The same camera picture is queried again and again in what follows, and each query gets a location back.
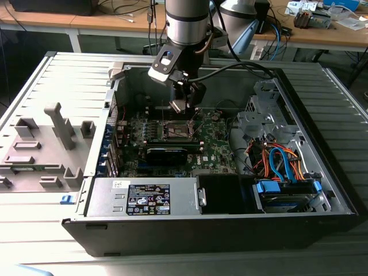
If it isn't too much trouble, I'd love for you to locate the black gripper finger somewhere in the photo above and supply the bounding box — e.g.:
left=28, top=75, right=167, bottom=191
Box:
left=171, top=83, right=189, bottom=102
left=188, top=82, right=207, bottom=107

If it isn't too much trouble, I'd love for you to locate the silver CPU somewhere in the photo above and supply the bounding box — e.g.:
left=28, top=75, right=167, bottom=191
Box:
left=169, top=98, right=191, bottom=114

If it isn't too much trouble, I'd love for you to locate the CPU socket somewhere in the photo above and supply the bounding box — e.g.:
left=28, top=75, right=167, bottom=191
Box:
left=160, top=118, right=200, bottom=142

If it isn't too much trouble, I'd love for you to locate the CPU cooler heat sink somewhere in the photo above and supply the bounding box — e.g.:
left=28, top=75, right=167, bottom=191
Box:
left=293, top=7, right=313, bottom=29

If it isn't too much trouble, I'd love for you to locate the green motherboard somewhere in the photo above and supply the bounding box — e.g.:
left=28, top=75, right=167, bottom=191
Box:
left=116, top=108, right=239, bottom=178

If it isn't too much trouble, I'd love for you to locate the graphics card with black cooler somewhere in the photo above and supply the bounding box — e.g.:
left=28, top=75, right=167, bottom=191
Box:
left=145, top=147, right=189, bottom=167

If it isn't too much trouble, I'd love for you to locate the grey plastic corner block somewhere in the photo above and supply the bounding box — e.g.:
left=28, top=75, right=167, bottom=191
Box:
left=108, top=62, right=127, bottom=80

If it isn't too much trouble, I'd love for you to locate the black upright device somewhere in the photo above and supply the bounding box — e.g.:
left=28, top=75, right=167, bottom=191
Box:
left=254, top=0, right=271, bottom=35

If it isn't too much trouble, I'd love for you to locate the wooden desk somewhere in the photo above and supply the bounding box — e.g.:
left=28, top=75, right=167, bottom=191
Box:
left=252, top=0, right=368, bottom=54
left=0, top=0, right=173, bottom=54

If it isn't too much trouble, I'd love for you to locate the white printed card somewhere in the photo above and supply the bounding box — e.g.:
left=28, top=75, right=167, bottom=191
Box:
left=286, top=1, right=319, bottom=12

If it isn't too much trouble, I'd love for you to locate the grey power supply unit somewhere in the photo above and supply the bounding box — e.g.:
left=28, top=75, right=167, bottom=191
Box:
left=85, top=177, right=204, bottom=218

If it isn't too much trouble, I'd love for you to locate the grey metal drive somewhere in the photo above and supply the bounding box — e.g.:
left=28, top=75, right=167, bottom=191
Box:
left=312, top=10, right=333, bottom=29

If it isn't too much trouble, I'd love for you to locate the hard disk in blue carrier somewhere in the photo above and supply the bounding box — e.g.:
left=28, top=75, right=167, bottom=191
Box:
left=252, top=178, right=325, bottom=214

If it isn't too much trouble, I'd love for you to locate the black open PC case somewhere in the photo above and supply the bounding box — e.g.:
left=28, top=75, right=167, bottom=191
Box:
left=62, top=59, right=360, bottom=258

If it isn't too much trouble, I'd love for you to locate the grey parts rack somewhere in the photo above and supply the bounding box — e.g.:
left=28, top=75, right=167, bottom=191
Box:
left=0, top=102, right=97, bottom=193

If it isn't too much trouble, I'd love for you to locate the black flat device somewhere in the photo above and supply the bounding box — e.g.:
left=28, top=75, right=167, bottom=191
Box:
left=8, top=0, right=100, bottom=17

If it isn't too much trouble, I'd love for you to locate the blue box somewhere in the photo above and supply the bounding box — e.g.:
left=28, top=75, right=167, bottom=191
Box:
left=322, top=0, right=361, bottom=12

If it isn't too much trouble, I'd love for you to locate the clear plastic bag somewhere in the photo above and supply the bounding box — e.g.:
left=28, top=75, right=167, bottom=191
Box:
left=335, top=16, right=367, bottom=32

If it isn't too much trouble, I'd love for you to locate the pale blue rounded object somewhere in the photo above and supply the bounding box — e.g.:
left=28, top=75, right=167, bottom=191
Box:
left=16, top=263, right=54, bottom=276

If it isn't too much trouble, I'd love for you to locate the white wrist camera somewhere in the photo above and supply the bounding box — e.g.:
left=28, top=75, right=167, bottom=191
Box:
left=147, top=45, right=185, bottom=85

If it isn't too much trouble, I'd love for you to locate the thin black fan wire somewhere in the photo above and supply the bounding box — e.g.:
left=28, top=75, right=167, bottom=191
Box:
left=215, top=99, right=241, bottom=116

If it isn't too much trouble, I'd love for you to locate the black camera cable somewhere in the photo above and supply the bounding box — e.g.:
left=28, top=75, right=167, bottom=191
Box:
left=185, top=62, right=274, bottom=83

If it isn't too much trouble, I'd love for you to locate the thin hanging cable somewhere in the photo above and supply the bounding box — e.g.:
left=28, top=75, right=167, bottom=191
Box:
left=148, top=0, right=159, bottom=57

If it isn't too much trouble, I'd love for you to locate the blue network cable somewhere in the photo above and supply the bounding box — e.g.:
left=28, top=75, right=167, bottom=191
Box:
left=272, top=24, right=285, bottom=55

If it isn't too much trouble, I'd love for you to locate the blue data wire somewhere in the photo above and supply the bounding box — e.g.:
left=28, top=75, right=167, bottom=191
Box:
left=269, top=145, right=300, bottom=185

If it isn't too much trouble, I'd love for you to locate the orange wire bundle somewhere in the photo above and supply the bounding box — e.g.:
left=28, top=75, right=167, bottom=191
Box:
left=247, top=140, right=307, bottom=182

